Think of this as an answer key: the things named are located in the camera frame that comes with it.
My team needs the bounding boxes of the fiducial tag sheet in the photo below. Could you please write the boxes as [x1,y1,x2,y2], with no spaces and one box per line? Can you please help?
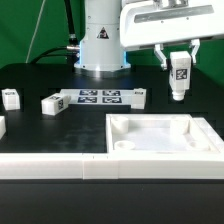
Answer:
[60,89,132,105]

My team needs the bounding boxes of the white obstacle fence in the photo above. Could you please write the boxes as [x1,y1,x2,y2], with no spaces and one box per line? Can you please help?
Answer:
[0,153,224,180]

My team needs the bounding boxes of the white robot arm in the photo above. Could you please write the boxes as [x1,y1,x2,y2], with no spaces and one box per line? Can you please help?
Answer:
[76,0,224,76]

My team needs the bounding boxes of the white square tabletop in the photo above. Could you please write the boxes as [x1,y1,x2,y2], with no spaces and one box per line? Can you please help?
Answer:
[106,114,224,155]

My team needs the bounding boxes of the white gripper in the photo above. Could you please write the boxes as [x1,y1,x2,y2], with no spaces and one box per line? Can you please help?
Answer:
[120,0,224,70]

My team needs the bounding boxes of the black cables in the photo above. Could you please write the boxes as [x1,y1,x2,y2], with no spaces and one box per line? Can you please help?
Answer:
[29,0,81,65]

